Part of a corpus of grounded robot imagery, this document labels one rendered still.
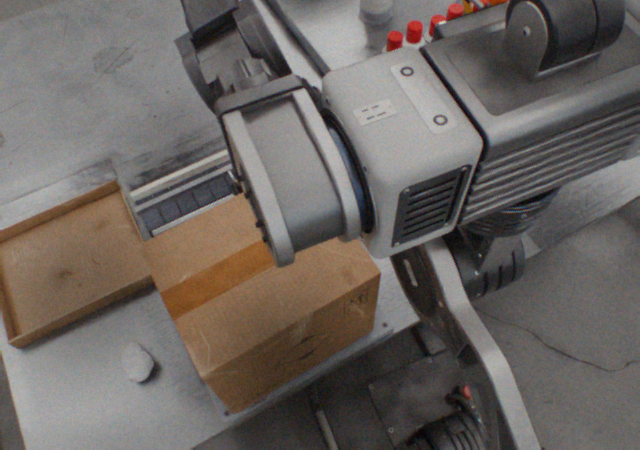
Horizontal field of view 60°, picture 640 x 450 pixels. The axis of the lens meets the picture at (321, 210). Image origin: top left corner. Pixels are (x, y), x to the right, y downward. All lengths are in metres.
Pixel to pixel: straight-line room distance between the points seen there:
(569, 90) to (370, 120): 0.17
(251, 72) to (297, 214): 0.17
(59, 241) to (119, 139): 0.29
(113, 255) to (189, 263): 0.41
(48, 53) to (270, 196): 1.33
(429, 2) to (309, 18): 0.32
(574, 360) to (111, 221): 1.53
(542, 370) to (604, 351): 0.23
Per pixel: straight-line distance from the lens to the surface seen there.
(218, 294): 0.85
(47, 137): 1.53
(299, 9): 1.59
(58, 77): 1.66
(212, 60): 0.62
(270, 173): 0.48
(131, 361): 1.14
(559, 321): 2.14
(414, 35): 1.23
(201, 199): 1.23
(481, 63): 0.53
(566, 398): 2.07
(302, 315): 0.82
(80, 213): 1.36
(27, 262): 1.35
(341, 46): 1.48
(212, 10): 0.67
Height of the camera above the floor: 1.89
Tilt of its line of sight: 59 degrees down
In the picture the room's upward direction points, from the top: 4 degrees counter-clockwise
